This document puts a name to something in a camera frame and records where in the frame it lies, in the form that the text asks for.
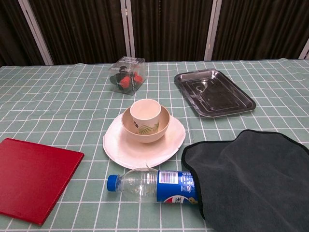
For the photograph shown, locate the dark folding screen white frames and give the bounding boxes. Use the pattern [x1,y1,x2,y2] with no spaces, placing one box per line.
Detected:
[0,0,309,67]

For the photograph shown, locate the clear plastic box red items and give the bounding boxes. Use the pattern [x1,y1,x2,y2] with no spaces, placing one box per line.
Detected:
[108,56,147,96]

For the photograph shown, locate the dark grey towel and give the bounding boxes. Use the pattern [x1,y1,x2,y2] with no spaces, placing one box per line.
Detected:
[181,129,309,232]

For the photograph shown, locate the green checked tablecloth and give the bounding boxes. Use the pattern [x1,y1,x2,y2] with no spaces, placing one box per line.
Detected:
[0,57,309,232]

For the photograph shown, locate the beige bowl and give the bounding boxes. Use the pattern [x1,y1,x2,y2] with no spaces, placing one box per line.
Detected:
[121,104,171,144]

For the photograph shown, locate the red board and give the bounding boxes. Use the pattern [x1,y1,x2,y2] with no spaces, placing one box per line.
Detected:
[0,138,85,226]

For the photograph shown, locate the stainless steel tray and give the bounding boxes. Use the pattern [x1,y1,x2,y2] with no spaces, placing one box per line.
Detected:
[174,69,256,118]

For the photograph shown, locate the plastic bottle blue label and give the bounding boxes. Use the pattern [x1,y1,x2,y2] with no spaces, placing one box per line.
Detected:
[107,167,199,205]

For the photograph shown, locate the white paper plate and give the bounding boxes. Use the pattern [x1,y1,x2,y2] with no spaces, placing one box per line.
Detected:
[102,113,186,170]

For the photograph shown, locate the white paper cup fern print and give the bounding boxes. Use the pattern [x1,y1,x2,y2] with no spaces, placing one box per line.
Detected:
[129,99,162,135]

